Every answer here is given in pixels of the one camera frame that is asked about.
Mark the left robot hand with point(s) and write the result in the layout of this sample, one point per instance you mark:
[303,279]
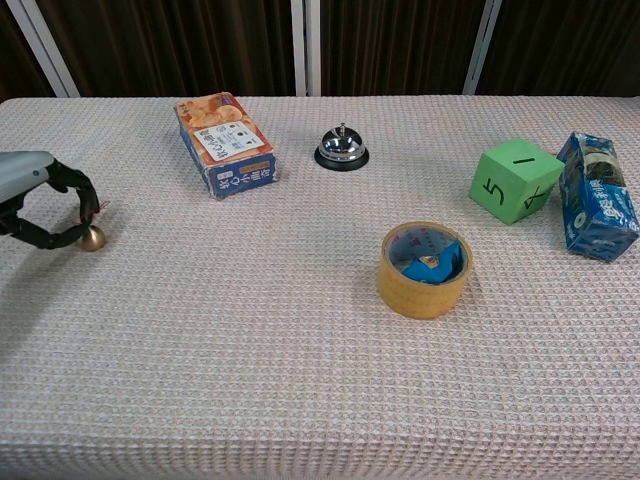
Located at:
[27,172]

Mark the small golden bell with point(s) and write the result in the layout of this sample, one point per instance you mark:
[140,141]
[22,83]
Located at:
[93,239]

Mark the silver desk call bell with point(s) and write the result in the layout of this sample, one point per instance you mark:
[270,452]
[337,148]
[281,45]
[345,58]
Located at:
[341,145]

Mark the dark brown curtain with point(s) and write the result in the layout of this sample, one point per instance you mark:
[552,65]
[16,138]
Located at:
[175,45]

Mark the orange blue cookie box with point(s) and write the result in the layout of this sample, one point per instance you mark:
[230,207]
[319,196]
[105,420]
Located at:
[226,145]

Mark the white waffle tablecloth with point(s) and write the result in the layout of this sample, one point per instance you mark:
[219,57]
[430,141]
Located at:
[300,350]

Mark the blue paper scrap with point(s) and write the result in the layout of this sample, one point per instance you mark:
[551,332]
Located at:
[430,265]

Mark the yellow packing tape roll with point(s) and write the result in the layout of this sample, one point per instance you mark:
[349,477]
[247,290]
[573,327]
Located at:
[425,290]

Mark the green numbered foam cube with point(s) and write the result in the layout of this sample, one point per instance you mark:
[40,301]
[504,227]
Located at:
[515,177]

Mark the blue snack box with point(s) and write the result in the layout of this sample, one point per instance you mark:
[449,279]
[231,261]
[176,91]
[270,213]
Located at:
[597,200]

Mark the white frame post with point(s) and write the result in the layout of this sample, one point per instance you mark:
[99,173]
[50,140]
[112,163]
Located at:
[481,47]
[306,47]
[45,47]

